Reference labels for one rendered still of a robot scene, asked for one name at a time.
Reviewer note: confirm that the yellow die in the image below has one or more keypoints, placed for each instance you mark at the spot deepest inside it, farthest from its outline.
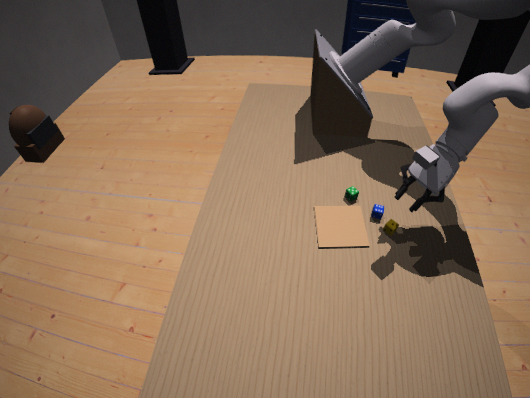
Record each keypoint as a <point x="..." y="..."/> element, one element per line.
<point x="390" y="227"/>

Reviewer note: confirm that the blue die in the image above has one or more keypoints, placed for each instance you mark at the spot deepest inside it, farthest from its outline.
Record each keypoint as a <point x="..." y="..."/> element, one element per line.
<point x="377" y="211"/>

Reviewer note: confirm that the peach square mat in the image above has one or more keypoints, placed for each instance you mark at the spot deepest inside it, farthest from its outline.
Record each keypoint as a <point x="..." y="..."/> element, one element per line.
<point x="340" y="226"/>

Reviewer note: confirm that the green die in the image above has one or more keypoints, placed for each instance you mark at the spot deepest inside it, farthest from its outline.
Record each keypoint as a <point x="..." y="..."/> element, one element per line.
<point x="351" y="193"/>

